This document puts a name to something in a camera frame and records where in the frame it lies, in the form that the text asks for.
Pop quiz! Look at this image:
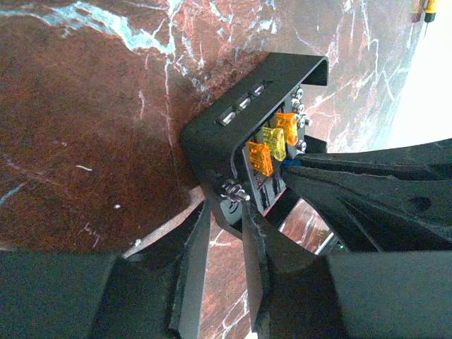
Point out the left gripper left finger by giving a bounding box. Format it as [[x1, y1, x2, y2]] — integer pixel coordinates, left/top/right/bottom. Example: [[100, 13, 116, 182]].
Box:
[[1, 203, 211, 338]]

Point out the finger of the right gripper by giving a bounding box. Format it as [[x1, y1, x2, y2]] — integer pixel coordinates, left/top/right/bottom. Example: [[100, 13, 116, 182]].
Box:
[[296, 139, 451, 180], [284, 166, 451, 251]]

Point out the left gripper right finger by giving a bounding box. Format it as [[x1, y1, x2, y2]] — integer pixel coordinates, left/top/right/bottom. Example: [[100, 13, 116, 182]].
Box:
[[242, 203, 451, 338]]

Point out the orange blade fuse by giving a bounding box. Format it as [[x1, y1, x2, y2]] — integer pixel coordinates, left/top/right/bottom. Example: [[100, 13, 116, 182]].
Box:
[[276, 113, 299, 146]]

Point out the black fuse box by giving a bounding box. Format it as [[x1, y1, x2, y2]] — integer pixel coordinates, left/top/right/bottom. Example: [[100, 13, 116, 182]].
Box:
[[179, 52, 330, 237]]

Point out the blue blade fuse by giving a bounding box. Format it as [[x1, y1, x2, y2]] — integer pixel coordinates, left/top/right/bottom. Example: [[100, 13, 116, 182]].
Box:
[[281, 160, 301, 168]]

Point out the yellow fuse in box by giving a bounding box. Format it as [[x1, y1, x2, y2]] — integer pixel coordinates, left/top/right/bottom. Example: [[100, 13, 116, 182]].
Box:
[[262, 127, 286, 162]]

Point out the silver combination wrench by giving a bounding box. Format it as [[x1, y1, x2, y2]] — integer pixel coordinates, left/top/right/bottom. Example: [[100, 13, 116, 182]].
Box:
[[123, 186, 206, 258]]

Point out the thin black screwdriver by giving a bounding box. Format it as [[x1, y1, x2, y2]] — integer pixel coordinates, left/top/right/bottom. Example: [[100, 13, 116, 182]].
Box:
[[410, 0, 425, 23]]

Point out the orange handle screwdriver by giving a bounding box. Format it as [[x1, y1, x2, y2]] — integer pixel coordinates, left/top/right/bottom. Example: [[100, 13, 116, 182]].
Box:
[[424, 0, 438, 23]]

